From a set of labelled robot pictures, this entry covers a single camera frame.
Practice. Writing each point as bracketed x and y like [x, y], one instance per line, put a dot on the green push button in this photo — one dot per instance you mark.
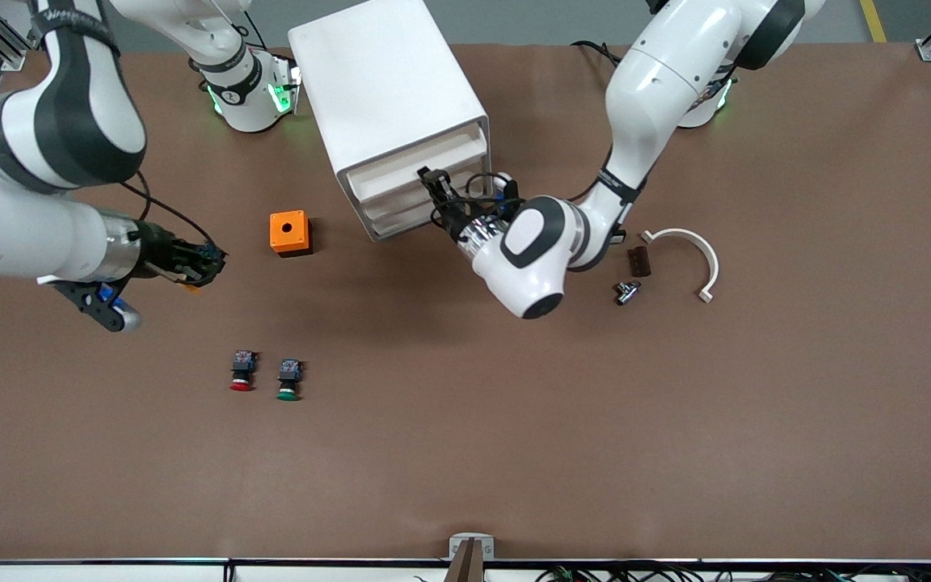
[288, 381]

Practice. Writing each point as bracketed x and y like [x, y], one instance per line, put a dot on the brown vertical post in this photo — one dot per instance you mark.
[465, 566]

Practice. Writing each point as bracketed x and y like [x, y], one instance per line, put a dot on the orange button enclosure box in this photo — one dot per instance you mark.
[288, 232]

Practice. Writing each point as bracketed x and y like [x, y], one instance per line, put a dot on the white table edge rail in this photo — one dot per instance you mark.
[110, 571]

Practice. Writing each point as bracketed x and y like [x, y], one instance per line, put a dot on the red push button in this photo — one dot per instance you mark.
[242, 372]

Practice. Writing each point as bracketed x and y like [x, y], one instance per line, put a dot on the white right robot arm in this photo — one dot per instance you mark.
[29, 234]

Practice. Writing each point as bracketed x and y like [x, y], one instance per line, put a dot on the small silver connector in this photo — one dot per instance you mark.
[627, 292]

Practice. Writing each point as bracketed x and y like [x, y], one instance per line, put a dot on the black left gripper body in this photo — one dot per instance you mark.
[455, 221]

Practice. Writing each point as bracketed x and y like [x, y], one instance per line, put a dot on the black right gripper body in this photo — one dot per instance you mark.
[160, 247]

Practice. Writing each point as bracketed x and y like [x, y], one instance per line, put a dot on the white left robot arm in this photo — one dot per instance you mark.
[659, 81]

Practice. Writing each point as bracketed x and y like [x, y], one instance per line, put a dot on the brown terminal block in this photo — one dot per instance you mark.
[640, 261]

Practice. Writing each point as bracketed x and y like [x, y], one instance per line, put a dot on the grey mount bracket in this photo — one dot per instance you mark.
[471, 540]

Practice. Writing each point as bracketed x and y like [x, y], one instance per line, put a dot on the white curved bracket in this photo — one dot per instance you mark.
[704, 252]

